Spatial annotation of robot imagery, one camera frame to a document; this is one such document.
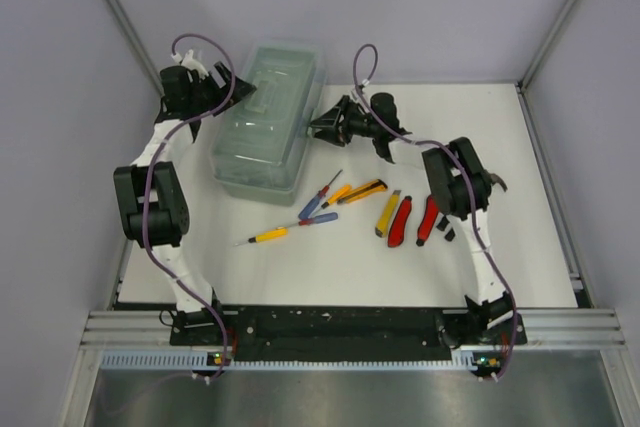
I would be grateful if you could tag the aluminium front rail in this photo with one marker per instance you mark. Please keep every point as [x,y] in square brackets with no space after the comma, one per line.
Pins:
[572,329]

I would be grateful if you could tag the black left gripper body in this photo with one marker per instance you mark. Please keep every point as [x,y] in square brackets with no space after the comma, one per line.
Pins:
[208,93]

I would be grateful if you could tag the yellow handled screwdriver lower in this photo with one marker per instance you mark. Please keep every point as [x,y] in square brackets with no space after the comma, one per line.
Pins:
[265,236]

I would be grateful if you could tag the blue handled screwdriver upper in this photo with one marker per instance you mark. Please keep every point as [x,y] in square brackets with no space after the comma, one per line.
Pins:
[311,206]

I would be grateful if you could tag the yellow handled screwdriver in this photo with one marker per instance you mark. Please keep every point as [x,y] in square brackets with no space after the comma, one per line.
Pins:
[338,194]
[265,236]

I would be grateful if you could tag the yellow black utility knife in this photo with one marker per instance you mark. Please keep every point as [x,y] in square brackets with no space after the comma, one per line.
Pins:
[363,191]

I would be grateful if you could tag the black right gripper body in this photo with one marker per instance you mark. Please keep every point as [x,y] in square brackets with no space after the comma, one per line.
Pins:
[353,124]

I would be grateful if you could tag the yellow handled screwdriver upper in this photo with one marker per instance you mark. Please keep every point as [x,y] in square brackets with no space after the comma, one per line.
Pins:
[338,194]

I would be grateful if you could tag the aluminium frame post left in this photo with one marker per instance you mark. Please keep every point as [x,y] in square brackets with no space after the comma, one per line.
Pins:
[134,43]

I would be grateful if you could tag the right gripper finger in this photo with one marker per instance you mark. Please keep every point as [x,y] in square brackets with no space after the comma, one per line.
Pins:
[333,117]
[332,135]

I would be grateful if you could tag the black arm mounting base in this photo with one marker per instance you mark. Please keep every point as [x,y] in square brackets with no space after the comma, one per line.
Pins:
[336,334]

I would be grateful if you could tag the red utility knife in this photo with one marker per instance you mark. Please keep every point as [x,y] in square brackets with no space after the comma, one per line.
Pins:
[428,221]
[396,234]

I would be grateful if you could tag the green translucent tool box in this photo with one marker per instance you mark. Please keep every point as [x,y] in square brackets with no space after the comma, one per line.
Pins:
[258,151]

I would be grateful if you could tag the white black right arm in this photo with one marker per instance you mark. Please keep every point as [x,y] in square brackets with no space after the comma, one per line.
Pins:
[491,304]

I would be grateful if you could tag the black hammer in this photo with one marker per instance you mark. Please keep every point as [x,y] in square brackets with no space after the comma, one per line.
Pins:
[443,223]
[468,198]

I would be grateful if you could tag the blue handled screwdriver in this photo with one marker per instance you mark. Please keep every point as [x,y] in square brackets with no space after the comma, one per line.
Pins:
[316,220]
[311,206]

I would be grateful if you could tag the aluminium frame post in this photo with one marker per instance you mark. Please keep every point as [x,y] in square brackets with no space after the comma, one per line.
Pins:
[134,43]
[552,37]

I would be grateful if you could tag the aluminium frame post right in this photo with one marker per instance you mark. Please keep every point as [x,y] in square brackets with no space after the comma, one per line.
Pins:
[552,37]

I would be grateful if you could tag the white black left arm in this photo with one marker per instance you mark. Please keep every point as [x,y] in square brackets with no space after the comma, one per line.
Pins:
[152,206]

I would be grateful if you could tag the red utility knife right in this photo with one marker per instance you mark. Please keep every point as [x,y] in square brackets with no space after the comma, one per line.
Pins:
[428,221]

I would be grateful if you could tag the blue handled screwdriver lower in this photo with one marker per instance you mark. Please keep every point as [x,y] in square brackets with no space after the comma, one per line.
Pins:
[316,220]

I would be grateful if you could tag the red utility knife left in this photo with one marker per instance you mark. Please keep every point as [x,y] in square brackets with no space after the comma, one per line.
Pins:
[396,234]

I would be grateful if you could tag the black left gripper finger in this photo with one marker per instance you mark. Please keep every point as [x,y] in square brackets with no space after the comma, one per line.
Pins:
[236,99]
[240,87]

